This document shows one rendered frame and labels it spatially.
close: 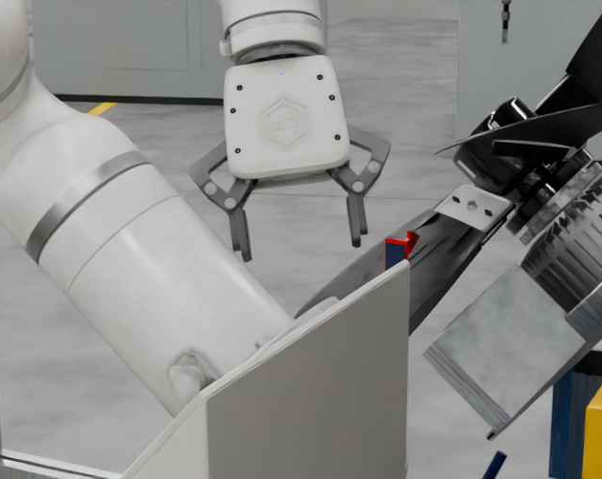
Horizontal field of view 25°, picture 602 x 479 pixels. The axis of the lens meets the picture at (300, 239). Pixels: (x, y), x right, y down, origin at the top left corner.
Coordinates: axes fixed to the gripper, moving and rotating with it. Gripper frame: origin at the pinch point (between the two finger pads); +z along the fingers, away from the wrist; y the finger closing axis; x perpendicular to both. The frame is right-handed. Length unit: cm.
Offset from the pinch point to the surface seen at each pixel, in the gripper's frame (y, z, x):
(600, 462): 25.1, 20.4, 20.6
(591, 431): 24.6, 17.4, 19.6
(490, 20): 106, -221, 551
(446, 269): 17, -6, 53
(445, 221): 18, -13, 59
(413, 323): 14, -4, 83
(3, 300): -112, -76, 382
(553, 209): 31, -12, 56
